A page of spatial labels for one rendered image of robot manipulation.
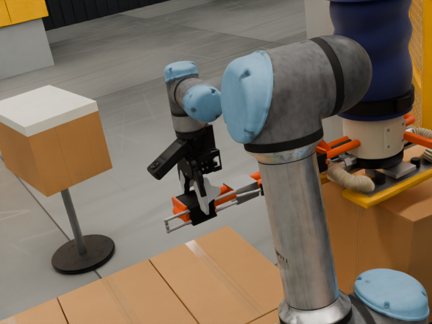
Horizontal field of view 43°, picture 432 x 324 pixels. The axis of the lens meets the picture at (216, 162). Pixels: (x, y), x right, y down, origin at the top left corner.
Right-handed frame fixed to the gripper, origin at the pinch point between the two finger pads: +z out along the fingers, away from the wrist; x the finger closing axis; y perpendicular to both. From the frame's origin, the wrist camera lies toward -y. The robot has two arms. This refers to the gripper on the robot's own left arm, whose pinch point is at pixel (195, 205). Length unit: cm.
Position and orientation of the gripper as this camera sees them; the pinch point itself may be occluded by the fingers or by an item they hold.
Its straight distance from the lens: 134.8
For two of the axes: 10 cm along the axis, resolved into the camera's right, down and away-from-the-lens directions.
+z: 1.3, 8.9, 4.3
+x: -5.1, -3.1, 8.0
